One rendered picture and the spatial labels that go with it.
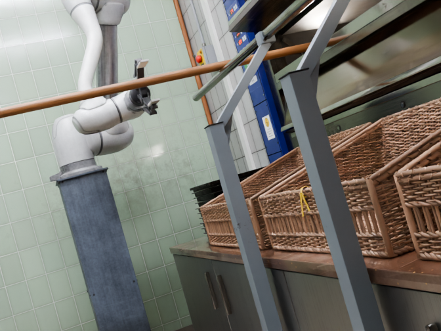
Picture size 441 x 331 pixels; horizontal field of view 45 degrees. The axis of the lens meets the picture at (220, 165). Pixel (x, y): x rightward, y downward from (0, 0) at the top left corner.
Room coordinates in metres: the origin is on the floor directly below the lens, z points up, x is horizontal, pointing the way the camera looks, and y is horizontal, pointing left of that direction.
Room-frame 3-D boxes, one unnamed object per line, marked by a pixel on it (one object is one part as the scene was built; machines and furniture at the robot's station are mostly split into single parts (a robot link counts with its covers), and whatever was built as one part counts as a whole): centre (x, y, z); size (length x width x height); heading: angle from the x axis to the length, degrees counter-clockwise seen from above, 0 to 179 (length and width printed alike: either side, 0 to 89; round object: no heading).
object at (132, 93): (1.92, 0.20, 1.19); 0.09 x 0.07 x 0.08; 20
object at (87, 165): (2.35, 0.62, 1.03); 0.22 x 0.18 x 0.06; 109
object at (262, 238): (1.87, -0.19, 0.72); 0.56 x 0.49 x 0.28; 18
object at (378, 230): (1.31, -0.39, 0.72); 0.56 x 0.49 x 0.28; 19
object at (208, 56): (2.82, -0.09, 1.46); 0.10 x 0.07 x 0.10; 19
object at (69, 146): (2.36, 0.60, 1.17); 0.18 x 0.16 x 0.22; 137
